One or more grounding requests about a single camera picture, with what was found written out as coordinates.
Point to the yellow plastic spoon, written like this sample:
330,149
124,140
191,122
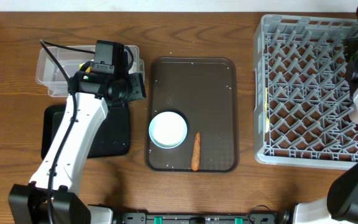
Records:
267,121

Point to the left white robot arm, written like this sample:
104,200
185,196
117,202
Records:
51,196

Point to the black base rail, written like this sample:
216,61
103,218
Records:
260,214

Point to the light blue rice bowl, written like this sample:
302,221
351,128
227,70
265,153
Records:
168,130

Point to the orange carrot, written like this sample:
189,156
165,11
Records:
196,156

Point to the clear plastic waste bin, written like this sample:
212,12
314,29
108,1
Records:
49,75

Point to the yellow snack wrapper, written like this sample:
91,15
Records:
85,67

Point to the black waste bin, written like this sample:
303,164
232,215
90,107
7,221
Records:
112,138

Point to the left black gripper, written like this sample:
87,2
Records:
137,88

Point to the grey dishwasher rack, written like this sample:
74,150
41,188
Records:
301,61

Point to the dark brown serving tray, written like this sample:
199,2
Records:
203,91

